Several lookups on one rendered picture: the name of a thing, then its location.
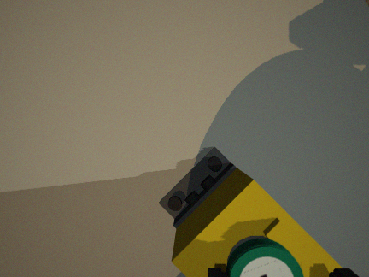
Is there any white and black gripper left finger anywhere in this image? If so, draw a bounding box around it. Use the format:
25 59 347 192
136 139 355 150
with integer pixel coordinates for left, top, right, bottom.
208 268 228 277

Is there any yellow tube rack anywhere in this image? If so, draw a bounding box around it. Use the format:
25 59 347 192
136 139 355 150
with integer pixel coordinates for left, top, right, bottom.
172 168 342 277

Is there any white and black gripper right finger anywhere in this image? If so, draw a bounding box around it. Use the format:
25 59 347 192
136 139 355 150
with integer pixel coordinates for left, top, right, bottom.
329 268 359 277

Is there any green screw cap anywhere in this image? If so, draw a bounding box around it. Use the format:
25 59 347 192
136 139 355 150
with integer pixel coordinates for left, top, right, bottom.
225 238 304 277

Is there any beige flat mat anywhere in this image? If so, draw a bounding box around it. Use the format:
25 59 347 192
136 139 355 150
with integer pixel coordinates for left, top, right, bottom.
0 0 369 277

